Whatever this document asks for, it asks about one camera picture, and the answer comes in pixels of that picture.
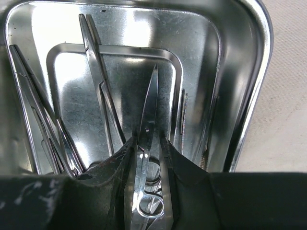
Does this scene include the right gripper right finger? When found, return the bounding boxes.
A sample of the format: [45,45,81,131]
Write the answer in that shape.
[160,137,307,230]

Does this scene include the beige cloth wrap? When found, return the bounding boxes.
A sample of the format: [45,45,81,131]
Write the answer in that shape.
[236,0,307,172]

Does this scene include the steel instrument tray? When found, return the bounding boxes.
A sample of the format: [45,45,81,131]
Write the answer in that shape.
[0,0,273,175]

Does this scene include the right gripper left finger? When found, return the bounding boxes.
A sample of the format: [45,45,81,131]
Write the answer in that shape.
[76,136,137,230]

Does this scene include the steel surgical scissors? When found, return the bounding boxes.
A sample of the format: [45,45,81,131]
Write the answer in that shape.
[132,65,164,219]

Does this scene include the steel hemostat forceps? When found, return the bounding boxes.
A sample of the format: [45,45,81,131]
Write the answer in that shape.
[9,45,86,178]

